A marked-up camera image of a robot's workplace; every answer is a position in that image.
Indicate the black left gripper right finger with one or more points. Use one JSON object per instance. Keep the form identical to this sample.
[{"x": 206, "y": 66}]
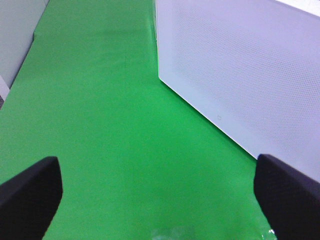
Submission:
[{"x": 289, "y": 199}]

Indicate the white microwave door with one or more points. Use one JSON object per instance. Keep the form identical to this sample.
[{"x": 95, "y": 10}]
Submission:
[{"x": 252, "y": 68}]

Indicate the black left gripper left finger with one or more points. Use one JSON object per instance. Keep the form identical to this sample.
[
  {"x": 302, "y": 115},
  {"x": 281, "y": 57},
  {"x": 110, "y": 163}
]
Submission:
[{"x": 30, "y": 200}]

